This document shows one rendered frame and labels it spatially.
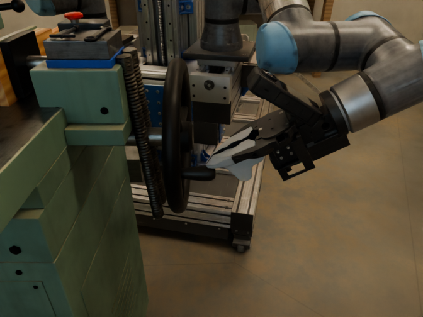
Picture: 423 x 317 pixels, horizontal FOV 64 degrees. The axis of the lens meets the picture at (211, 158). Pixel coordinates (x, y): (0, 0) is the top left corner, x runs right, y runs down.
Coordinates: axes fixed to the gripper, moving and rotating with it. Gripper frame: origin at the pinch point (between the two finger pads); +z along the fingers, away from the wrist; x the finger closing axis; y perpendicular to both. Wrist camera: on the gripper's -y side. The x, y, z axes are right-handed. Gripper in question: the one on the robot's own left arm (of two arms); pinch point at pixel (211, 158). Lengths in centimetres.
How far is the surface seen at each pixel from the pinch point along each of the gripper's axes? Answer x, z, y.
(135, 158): 34.0, 29.1, 7.7
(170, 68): 8.4, -0.2, -13.6
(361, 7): 355, -127, 103
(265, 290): 38, 24, 82
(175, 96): 2.7, 0.1, -10.8
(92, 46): 5.5, 7.3, -22.7
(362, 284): 41, -9, 101
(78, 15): 13.9, 9.6, -27.4
